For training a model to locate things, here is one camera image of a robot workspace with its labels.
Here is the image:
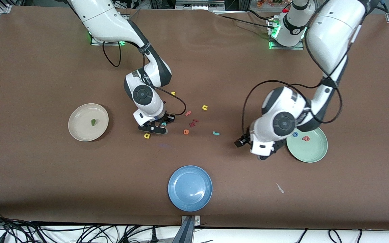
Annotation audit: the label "light green plate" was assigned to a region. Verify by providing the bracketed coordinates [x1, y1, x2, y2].
[286, 127, 328, 163]

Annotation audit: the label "beige brown plate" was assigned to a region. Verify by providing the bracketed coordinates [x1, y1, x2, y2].
[68, 103, 109, 142]

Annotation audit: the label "blue plate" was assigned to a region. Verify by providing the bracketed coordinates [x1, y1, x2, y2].
[168, 165, 213, 212]

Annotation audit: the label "grey metal box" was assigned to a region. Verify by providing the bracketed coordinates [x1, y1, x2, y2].
[175, 0, 226, 10]

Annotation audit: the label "orange artificial flowers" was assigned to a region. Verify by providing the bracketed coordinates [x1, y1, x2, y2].
[256, 0, 284, 8]

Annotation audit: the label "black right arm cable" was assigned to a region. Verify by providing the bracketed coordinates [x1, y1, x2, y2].
[102, 40, 186, 117]

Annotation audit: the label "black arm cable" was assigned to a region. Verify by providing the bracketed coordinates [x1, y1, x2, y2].
[102, 40, 186, 117]
[242, 0, 389, 137]

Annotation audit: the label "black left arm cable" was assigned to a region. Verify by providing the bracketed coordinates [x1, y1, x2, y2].
[242, 0, 389, 137]

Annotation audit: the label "short black cable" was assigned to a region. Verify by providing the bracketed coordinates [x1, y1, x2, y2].
[294, 229, 309, 243]

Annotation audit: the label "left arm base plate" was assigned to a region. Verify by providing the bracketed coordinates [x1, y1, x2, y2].
[268, 17, 305, 50]

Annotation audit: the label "looped thin black cable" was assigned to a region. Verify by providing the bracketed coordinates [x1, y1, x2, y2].
[328, 229, 363, 243]

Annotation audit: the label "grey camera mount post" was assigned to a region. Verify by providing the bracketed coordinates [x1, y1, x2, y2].
[172, 215, 202, 243]

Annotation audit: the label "black cable across table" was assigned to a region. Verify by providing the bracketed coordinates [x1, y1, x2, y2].
[215, 9, 273, 29]

